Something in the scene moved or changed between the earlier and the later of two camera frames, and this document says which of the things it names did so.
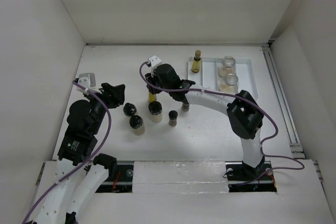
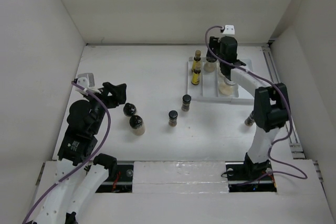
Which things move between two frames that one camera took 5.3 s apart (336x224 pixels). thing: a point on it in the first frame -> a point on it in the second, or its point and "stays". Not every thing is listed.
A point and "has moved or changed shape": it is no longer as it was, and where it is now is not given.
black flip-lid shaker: (129, 109) stays
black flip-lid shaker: (137, 125) stays
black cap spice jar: (172, 116) stays
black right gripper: (151, 80) -> (214, 42)
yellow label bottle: (151, 97) -> (196, 77)
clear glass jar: (228, 66) has moved or changed shape
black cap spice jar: (185, 107) stays
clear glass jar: (229, 83) stays
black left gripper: (114, 94) stays
